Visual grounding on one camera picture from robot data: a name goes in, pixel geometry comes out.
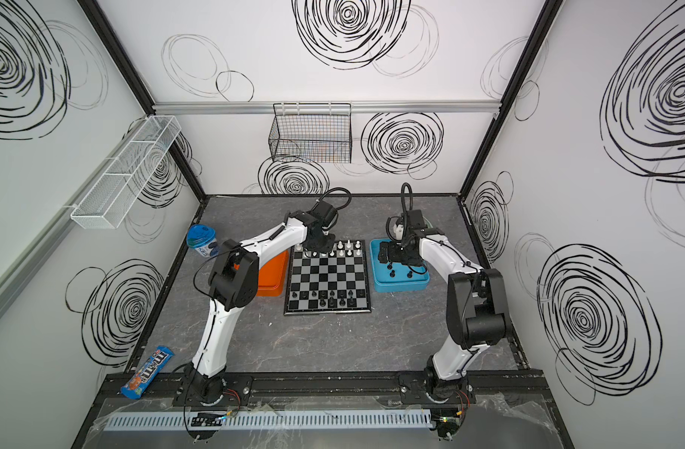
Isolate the orange tray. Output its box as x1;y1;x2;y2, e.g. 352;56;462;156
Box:
257;251;289;297

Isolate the blue lidded cup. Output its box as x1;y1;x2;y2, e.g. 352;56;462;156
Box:
187;224;219;258

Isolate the white cable duct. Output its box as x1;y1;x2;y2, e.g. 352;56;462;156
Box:
103;410;433;431

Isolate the chess board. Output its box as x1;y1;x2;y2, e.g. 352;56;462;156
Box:
284;239;372;315

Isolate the candy packet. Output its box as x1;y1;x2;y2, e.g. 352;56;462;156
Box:
120;346;174;400

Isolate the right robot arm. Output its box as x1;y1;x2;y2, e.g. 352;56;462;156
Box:
379;210;511;402

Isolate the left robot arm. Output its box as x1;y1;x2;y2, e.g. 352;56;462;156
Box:
185;199;339;403

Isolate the blue tray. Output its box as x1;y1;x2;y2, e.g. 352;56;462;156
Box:
369;239;430;293

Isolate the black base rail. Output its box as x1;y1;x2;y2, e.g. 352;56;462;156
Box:
98;369;551;400

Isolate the white wire shelf basket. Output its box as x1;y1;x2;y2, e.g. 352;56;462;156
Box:
71;115;182;230

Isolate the black wire basket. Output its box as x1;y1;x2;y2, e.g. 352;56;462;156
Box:
268;102;353;164

